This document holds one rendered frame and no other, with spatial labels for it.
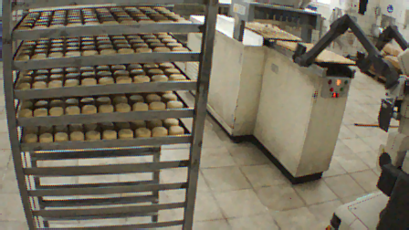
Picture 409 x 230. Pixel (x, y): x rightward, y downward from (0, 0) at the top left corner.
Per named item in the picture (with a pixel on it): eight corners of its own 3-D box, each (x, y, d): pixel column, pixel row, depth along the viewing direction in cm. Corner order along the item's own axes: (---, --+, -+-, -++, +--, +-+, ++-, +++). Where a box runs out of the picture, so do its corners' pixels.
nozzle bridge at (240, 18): (226, 35, 304) (231, -4, 291) (297, 40, 330) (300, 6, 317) (244, 45, 276) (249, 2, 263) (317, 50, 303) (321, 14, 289)
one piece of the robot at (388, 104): (414, 131, 181) (424, 98, 173) (390, 136, 171) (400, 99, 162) (397, 120, 195) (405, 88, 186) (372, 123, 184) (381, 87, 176)
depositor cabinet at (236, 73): (182, 89, 417) (190, 15, 384) (241, 88, 443) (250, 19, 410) (230, 145, 310) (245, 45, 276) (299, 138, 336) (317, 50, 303)
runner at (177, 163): (193, 162, 130) (194, 154, 129) (195, 166, 128) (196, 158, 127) (17, 171, 107) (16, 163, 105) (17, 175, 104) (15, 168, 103)
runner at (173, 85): (202, 86, 119) (203, 77, 118) (204, 89, 117) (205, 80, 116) (7, 97, 96) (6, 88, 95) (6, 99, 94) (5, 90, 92)
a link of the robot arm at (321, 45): (339, 25, 184) (350, 29, 190) (334, 17, 187) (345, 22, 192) (297, 67, 216) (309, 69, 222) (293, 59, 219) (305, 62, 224)
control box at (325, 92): (319, 96, 233) (323, 76, 227) (343, 95, 241) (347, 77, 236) (322, 98, 230) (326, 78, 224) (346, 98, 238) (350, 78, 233)
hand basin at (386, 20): (400, 60, 627) (409, 10, 584) (389, 58, 616) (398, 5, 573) (372, 47, 713) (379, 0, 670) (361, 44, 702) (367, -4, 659)
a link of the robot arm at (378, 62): (342, 7, 181) (352, 12, 187) (330, 24, 191) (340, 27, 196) (386, 65, 157) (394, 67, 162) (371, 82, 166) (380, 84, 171)
